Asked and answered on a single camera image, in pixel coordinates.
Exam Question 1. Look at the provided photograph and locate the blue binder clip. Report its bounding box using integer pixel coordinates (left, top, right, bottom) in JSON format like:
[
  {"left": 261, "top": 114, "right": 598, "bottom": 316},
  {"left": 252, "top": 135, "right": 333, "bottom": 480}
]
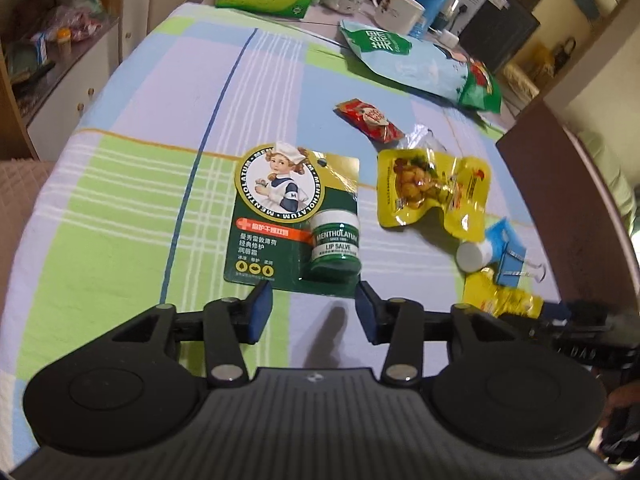
[{"left": 494, "top": 242, "right": 547, "bottom": 288}]

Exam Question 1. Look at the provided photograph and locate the yellow foil snack pouch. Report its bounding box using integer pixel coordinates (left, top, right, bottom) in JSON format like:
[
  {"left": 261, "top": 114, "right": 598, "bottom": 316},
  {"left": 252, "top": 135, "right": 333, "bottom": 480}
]
[{"left": 463, "top": 269, "right": 544, "bottom": 318}]

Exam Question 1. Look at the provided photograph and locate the blue cream tube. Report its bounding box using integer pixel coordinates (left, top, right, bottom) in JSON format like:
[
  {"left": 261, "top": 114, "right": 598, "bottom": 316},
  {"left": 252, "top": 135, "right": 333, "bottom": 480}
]
[{"left": 456, "top": 218, "right": 526, "bottom": 273}]

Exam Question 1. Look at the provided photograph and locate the green lip salve card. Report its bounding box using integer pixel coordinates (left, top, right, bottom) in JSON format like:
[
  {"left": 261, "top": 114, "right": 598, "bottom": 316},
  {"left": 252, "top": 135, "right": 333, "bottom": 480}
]
[{"left": 224, "top": 141, "right": 361, "bottom": 298}]

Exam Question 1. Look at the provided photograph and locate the yellow chestnut snack pouch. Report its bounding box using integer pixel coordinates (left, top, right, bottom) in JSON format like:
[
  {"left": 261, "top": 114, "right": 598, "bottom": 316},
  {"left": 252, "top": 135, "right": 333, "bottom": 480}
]
[{"left": 376, "top": 148, "right": 491, "bottom": 243}]

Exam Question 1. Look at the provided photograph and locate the red white candy packet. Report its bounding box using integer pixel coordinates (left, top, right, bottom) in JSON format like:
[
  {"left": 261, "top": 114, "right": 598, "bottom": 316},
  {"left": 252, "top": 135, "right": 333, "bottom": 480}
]
[{"left": 335, "top": 99, "right": 404, "bottom": 144}]

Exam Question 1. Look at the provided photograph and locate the brown cardboard box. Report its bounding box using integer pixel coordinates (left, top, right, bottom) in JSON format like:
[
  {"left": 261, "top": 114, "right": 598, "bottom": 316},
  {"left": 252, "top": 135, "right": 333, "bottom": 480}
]
[{"left": 497, "top": 101, "right": 639, "bottom": 314}]

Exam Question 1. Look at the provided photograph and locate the plaid tablecloth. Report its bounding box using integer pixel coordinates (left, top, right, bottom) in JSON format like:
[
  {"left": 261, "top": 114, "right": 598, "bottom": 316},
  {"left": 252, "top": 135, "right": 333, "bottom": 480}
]
[{"left": 1, "top": 3, "right": 547, "bottom": 470}]

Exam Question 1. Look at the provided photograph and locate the green snack bag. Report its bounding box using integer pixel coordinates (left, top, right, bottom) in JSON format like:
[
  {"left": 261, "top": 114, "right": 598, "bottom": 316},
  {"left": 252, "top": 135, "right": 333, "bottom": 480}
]
[{"left": 458, "top": 58, "right": 502, "bottom": 114}]

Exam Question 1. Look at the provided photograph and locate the light blue snack bag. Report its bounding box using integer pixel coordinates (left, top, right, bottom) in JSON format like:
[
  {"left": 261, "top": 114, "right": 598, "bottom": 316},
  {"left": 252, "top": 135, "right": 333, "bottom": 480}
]
[{"left": 340, "top": 20, "right": 469, "bottom": 103}]

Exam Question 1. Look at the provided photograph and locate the black cabinet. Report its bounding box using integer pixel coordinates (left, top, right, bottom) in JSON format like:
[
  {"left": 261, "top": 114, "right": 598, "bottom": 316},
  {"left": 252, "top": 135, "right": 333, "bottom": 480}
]
[{"left": 458, "top": 0, "right": 540, "bottom": 74}]

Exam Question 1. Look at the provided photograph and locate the white mug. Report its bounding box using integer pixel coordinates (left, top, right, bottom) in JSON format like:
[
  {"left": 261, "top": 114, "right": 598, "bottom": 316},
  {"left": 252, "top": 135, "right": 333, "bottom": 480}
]
[{"left": 372, "top": 0, "right": 424, "bottom": 35}]

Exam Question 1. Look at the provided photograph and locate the wooden shelf cabinet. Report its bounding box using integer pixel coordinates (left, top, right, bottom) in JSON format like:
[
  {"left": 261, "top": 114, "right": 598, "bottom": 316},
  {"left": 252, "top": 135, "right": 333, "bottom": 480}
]
[{"left": 1, "top": 0, "right": 151, "bottom": 162}]

